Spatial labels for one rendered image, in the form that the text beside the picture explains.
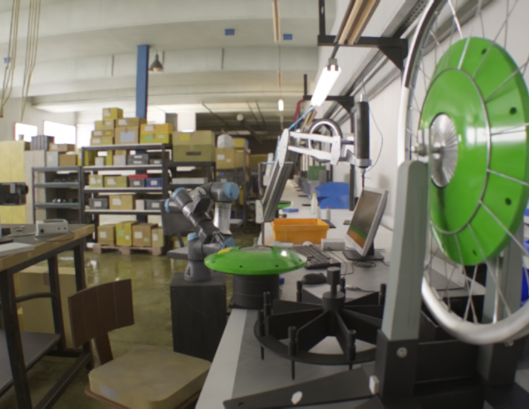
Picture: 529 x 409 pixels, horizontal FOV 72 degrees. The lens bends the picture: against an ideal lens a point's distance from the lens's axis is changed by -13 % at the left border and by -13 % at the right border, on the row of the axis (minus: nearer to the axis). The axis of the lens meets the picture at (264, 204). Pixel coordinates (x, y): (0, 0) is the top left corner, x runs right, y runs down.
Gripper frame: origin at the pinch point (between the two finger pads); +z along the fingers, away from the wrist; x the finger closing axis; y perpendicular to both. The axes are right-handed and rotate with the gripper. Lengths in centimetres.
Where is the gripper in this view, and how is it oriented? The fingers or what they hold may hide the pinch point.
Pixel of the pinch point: (226, 246)
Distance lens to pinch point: 139.1
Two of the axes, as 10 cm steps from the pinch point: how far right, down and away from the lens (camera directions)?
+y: -4.0, 7.8, 4.7
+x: -7.1, 0.6, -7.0
